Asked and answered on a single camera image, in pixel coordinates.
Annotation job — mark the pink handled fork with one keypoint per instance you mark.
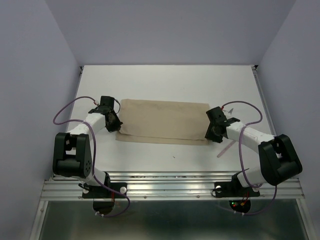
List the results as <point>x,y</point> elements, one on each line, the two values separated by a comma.
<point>225,149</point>

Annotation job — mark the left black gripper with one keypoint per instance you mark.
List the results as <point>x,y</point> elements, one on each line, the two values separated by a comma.
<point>116,127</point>

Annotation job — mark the beige cloth napkin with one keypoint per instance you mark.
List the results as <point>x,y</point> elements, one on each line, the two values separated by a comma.
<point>163,122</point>

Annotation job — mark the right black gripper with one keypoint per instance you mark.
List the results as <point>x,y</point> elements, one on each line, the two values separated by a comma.
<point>209,134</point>

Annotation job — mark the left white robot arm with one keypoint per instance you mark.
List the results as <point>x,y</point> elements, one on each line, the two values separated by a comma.
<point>75,151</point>

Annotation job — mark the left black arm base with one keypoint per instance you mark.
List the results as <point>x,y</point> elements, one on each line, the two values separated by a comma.
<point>99,192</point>

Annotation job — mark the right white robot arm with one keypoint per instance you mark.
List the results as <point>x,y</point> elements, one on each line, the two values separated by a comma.
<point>278,160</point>

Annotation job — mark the aluminium front rail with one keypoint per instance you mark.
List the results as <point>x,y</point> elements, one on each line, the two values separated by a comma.
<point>171,206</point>

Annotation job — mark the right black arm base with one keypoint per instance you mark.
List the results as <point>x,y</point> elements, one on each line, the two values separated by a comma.
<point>232,189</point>

